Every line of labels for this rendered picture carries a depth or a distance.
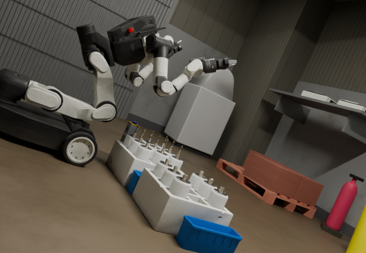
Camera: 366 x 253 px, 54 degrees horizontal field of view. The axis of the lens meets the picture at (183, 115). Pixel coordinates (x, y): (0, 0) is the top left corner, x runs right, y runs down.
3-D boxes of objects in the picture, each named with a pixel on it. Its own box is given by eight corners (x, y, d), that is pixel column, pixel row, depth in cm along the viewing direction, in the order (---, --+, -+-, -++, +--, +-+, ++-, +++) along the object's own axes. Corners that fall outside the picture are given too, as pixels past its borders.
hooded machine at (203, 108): (194, 148, 583) (227, 74, 579) (212, 160, 531) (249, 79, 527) (160, 135, 552) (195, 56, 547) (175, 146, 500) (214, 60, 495)
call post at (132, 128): (113, 163, 256) (131, 123, 255) (110, 160, 262) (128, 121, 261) (122, 166, 259) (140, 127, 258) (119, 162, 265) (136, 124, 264)
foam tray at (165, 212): (154, 230, 167) (170, 195, 166) (130, 196, 202) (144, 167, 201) (219, 246, 185) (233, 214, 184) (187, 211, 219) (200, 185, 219)
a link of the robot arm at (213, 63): (227, 54, 226) (208, 56, 225) (230, 68, 225) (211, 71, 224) (223, 59, 238) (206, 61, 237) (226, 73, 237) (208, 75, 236)
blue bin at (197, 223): (182, 250, 160) (193, 225, 159) (172, 236, 169) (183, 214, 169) (233, 261, 173) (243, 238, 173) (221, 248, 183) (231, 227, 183)
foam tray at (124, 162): (122, 186, 213) (134, 158, 212) (105, 163, 246) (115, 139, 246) (175, 201, 232) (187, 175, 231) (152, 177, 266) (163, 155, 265)
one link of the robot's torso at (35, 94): (21, 102, 209) (30, 81, 208) (20, 96, 226) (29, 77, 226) (56, 115, 219) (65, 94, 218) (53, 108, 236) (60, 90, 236)
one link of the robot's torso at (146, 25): (110, 23, 213) (164, 12, 226) (98, 25, 244) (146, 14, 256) (122, 72, 222) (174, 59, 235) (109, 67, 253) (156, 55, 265)
